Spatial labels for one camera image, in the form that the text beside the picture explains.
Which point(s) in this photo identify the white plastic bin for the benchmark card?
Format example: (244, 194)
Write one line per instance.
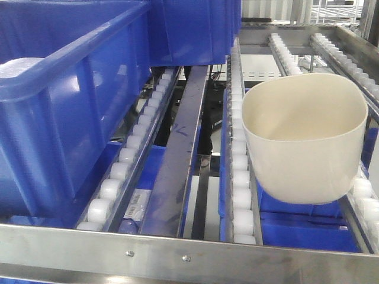
(305, 135)

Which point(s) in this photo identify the steel front shelf beam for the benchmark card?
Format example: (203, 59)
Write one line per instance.
(55, 255)

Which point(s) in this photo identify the barcode label sheet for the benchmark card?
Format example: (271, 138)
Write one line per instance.
(137, 206)

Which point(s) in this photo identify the white roller track middle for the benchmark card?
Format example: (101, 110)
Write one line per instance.
(246, 226)

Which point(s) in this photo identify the white roller track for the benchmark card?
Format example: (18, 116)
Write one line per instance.
(344, 66)
(246, 226)
(115, 187)
(282, 56)
(359, 208)

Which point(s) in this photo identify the white roller track left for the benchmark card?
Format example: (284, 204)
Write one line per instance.
(115, 187)

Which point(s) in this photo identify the blue crate rear centre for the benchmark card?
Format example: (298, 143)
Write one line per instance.
(191, 33)

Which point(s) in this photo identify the white roller track far centre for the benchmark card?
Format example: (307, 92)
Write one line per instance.
(282, 56)

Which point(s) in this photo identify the blue crate lower right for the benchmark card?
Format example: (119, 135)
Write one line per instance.
(317, 227)

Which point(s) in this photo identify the large blue crate front left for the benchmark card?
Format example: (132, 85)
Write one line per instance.
(70, 70)

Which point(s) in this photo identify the white roller track far right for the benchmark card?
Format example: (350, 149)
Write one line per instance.
(344, 66)

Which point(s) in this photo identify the steel divider rail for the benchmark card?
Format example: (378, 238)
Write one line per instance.
(187, 122)

